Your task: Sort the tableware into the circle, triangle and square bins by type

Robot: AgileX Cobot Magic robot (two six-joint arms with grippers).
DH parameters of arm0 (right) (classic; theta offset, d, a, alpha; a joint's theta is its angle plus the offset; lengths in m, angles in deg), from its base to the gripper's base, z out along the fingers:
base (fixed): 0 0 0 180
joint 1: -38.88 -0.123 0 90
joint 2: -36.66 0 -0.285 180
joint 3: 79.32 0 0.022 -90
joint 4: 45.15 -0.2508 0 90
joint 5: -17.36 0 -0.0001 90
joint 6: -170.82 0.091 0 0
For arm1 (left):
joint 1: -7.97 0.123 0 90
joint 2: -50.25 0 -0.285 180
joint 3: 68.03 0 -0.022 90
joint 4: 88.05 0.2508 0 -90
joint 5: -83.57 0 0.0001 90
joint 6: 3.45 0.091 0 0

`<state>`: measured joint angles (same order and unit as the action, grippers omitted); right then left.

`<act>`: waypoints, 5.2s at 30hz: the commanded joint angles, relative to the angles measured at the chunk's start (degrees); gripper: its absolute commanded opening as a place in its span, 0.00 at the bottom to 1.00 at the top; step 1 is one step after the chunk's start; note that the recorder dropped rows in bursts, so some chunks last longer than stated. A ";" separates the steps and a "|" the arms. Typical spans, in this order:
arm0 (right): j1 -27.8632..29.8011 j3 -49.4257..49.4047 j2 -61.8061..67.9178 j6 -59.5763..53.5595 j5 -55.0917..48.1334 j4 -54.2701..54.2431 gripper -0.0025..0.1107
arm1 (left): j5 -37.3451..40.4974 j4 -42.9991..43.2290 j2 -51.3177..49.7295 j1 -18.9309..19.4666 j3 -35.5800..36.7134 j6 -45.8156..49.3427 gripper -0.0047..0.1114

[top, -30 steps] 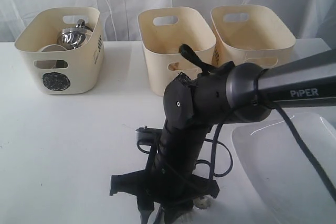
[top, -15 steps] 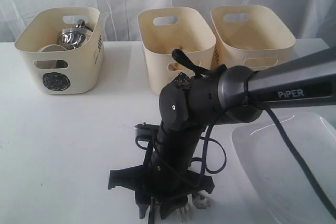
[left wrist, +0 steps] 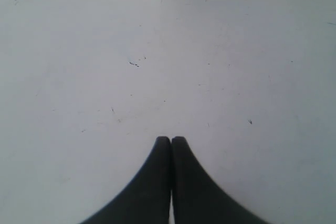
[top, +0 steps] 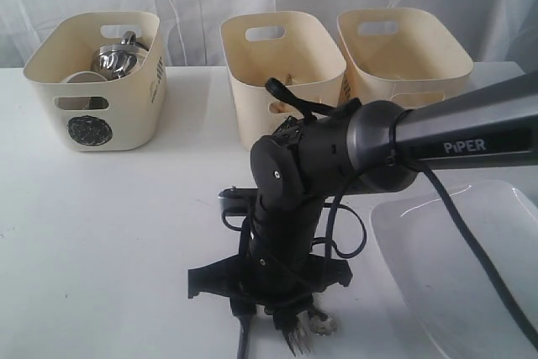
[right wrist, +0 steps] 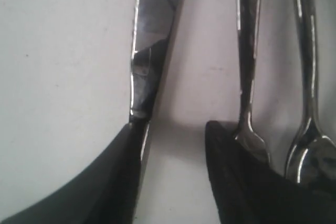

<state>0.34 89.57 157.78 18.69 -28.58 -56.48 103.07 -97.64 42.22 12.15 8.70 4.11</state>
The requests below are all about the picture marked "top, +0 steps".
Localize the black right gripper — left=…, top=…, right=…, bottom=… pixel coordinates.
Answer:
left=187, top=194, right=352, bottom=319

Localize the light wooden chopstick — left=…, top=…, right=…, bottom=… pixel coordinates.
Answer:
left=266, top=74, right=293, bottom=114

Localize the shiny steel bowl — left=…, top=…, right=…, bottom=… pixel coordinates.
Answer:
left=90, top=44, right=149, bottom=81

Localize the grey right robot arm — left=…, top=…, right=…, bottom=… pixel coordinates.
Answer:
left=187, top=72, right=537, bottom=313

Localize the steel knife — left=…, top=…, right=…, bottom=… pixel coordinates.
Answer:
left=236, top=315, right=252, bottom=359

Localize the steel fork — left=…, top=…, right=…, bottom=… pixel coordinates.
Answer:
left=279, top=310, right=312, bottom=357

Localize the steel spoon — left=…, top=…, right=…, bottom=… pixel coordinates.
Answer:
left=307, top=306, right=338, bottom=336

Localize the white square ceramic plate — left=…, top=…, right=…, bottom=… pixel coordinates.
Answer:
left=371, top=180, right=537, bottom=358

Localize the cream bin triangle mark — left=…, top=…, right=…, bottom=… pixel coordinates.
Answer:
left=220, top=11, right=346, bottom=150

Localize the cream bin square mark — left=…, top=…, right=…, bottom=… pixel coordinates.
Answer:
left=337, top=8, right=474, bottom=108

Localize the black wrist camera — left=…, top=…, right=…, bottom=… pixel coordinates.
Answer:
left=218, top=187, right=257, bottom=216

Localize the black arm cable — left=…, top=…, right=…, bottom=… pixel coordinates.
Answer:
left=221, top=77, right=538, bottom=335

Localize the steel cup with handle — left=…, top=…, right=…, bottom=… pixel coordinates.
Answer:
left=121, top=30, right=149, bottom=51

